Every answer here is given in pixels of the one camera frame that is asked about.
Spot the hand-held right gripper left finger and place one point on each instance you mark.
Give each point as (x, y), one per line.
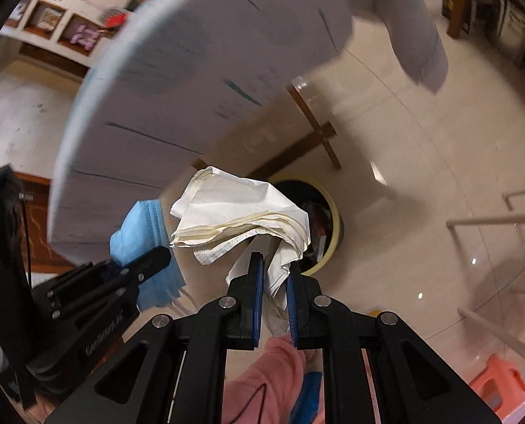
(257, 300)

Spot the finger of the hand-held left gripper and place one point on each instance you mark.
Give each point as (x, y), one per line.
(77, 276)
(152, 259)

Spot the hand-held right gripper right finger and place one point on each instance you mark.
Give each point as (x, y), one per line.
(292, 313)

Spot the blue face mask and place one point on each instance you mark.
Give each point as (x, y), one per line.
(143, 225)

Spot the black trash bin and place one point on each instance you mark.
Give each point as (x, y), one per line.
(333, 229)

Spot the cream paper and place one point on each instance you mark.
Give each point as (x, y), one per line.
(236, 203)

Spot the pink clothing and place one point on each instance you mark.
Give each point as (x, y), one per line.
(266, 375)

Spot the wooden table leg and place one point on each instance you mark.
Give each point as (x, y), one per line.
(319, 132)

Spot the white metal rack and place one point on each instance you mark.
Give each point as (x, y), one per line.
(487, 220)

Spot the orange plastic stool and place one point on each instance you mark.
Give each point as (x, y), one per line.
(500, 380)

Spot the wooden chair leg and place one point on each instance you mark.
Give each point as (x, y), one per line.
(460, 0)

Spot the white wall shelf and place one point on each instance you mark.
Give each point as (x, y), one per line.
(63, 17)

